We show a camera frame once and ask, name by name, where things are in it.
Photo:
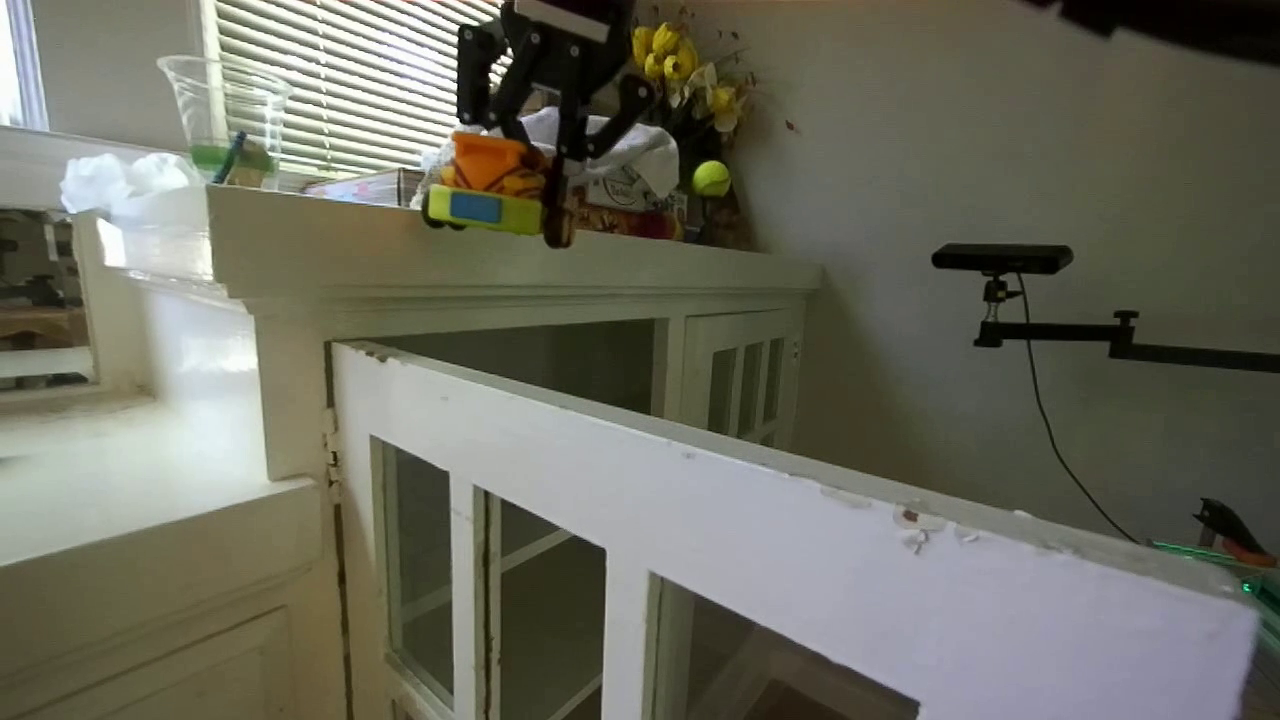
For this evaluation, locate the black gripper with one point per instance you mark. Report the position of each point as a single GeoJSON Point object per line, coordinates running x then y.
{"type": "Point", "coordinates": [568, 49]}

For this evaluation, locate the orange toy car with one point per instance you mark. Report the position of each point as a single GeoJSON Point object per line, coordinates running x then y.
{"type": "Point", "coordinates": [490, 180]}

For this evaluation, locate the white open cabinet door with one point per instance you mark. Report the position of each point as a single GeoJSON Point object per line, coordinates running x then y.
{"type": "Point", "coordinates": [968, 610]}

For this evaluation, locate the white plastic bag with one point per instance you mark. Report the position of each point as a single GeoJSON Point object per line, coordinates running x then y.
{"type": "Point", "coordinates": [634, 173]}

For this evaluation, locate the yellow tennis ball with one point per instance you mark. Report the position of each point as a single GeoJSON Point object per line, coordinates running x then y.
{"type": "Point", "coordinates": [711, 178]}

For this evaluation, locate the yellow flower bouquet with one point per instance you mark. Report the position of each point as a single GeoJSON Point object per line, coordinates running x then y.
{"type": "Point", "coordinates": [701, 102]}

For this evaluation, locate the window blinds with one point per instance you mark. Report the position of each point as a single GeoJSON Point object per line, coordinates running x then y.
{"type": "Point", "coordinates": [369, 80]}

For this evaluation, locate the clear plastic cup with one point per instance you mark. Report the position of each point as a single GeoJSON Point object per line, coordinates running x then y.
{"type": "Point", "coordinates": [230, 115]}

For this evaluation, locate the black camera arm stand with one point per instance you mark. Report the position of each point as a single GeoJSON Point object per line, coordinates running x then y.
{"type": "Point", "coordinates": [1008, 317]}

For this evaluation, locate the black stereo camera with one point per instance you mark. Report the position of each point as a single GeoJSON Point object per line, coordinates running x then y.
{"type": "Point", "coordinates": [1001, 258]}

